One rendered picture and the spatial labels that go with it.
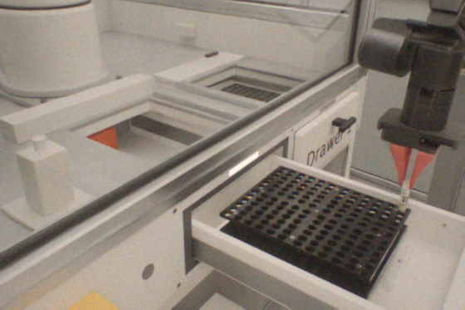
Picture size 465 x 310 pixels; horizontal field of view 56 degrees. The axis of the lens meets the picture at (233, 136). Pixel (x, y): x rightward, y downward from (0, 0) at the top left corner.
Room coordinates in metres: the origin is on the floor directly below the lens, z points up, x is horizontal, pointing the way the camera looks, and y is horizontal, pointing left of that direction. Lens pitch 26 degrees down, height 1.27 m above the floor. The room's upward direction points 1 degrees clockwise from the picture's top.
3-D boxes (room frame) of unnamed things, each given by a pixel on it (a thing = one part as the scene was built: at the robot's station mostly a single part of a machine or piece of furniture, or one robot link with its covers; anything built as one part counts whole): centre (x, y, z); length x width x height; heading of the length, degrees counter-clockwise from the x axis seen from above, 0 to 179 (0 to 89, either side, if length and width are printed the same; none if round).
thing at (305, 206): (0.52, -0.12, 0.87); 0.22 x 0.18 x 0.06; 55
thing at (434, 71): (0.54, -0.25, 1.12); 0.07 x 0.06 x 0.07; 42
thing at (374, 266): (0.47, -0.21, 0.90); 0.18 x 0.02 x 0.01; 145
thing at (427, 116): (0.53, -0.25, 1.06); 0.10 x 0.07 x 0.07; 56
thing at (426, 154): (0.54, -0.24, 0.99); 0.07 x 0.07 x 0.09; 56
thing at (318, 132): (0.85, -0.21, 0.87); 0.29 x 0.02 x 0.11; 145
